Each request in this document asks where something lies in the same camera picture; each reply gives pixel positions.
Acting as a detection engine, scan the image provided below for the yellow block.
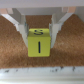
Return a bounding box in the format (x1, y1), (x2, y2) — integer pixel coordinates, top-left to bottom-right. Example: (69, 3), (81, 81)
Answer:
(26, 27), (52, 59)

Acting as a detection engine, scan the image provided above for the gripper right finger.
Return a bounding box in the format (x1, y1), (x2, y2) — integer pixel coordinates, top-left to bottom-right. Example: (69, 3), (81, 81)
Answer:
(48, 7), (81, 48)

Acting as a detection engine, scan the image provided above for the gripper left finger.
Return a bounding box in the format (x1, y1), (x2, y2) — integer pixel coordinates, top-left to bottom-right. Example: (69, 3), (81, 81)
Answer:
(2, 7), (30, 50)

